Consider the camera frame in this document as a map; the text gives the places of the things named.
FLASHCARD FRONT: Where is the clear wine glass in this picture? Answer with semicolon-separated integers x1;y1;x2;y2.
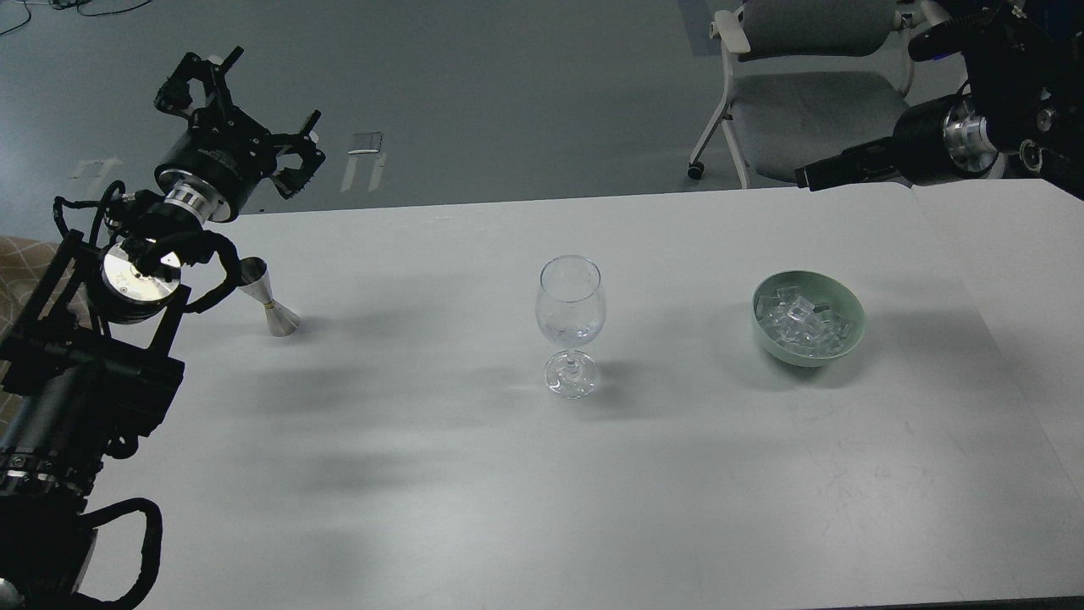
534;255;606;399

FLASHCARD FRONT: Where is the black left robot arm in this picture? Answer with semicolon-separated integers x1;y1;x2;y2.
1;47;325;609

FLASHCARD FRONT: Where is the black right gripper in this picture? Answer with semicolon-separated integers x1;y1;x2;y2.
793;93;1001;191

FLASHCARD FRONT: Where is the beige checkered cushion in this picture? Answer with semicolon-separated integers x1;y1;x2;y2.
0;236;64;424

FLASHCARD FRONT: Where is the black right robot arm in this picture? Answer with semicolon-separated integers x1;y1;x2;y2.
796;1;1083;197

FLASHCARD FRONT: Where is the steel double jigger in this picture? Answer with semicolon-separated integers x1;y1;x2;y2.
238;258;301;337

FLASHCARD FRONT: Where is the green bowl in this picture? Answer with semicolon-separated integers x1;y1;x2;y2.
750;270;867;369

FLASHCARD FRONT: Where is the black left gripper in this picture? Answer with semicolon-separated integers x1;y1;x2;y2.
154;47;326;223

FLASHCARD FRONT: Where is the pile of ice cubes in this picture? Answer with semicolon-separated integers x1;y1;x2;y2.
754;286;856;358

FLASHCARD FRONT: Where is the grey office chair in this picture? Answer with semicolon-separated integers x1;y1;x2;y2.
686;1;940;189

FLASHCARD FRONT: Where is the black floor cable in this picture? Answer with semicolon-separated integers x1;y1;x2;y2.
0;0;158;36

